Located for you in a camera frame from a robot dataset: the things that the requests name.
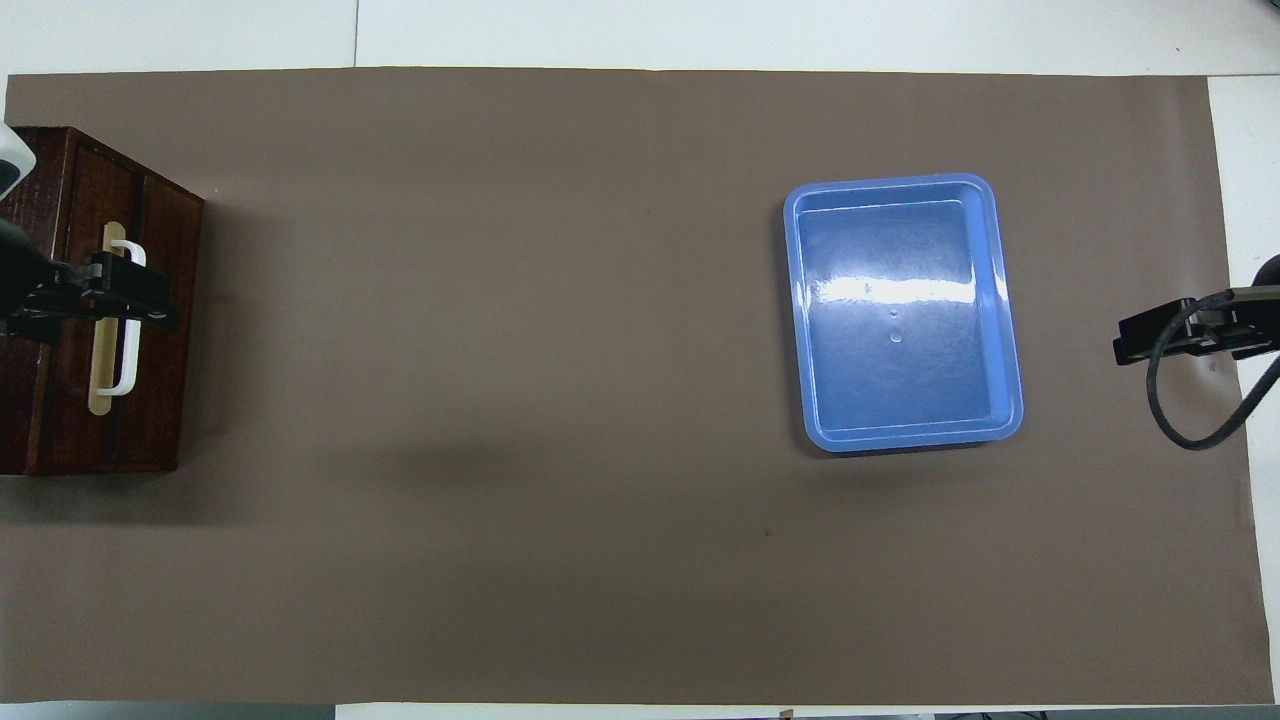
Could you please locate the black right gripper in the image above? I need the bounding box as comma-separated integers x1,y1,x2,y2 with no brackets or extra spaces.
1113,285,1280,367

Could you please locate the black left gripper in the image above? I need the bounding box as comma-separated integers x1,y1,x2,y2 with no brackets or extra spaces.
0,220,182,341

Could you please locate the white drawer handle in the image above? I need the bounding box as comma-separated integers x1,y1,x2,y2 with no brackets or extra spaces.
89,221,148,416

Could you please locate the dark wooden drawer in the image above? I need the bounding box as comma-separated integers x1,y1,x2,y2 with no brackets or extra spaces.
62,130,206,473

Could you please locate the dark wooden drawer cabinet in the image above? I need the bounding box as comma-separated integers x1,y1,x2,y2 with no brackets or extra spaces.
0,125,206,476

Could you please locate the blue plastic tray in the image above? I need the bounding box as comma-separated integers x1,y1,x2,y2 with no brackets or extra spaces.
783,173,1025,454

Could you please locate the brown table mat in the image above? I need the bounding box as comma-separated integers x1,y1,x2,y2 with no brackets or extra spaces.
0,68,1276,706

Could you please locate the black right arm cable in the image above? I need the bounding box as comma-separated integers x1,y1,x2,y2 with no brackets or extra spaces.
1146,289,1280,452

